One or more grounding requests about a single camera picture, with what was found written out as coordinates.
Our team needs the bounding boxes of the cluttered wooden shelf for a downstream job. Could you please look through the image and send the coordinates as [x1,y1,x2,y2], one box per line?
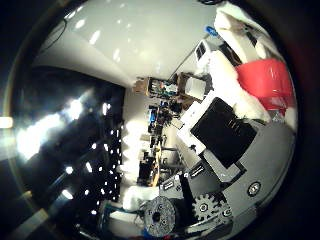
[133,74,214,188]

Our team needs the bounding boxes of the clear spray bottle red trigger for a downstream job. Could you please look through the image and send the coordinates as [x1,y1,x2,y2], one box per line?
[235,58,298,121]

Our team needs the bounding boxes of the small blue cap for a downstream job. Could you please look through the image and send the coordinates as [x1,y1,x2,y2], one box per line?
[205,25,219,38]

